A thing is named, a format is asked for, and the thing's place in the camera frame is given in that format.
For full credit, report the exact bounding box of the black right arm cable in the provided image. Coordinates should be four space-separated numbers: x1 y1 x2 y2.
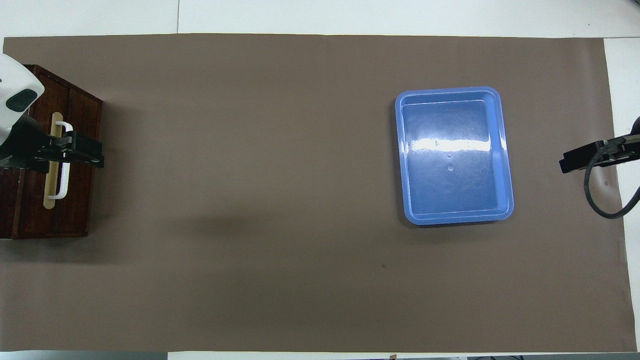
583 135 640 220

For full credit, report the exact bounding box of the beige handle backplate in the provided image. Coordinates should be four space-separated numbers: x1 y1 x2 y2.
43 112 64 210

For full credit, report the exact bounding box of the dark wooden cabinet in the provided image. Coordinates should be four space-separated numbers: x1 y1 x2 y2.
0 64 103 240

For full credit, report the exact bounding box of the dark wooden drawer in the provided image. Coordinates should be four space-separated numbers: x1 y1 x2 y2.
14 69 72 238

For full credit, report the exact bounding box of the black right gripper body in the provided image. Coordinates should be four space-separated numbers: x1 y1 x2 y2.
595 116 640 169

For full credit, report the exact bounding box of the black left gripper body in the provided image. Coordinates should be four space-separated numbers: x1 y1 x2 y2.
0 116 52 170

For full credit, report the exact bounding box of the blue plastic tray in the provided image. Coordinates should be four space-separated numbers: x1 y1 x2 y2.
395 86 515 226

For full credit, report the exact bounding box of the brown table mat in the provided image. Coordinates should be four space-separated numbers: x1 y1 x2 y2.
0 33 638 353

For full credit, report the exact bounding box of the white drawer handle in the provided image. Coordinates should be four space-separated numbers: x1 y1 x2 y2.
47 121 74 200

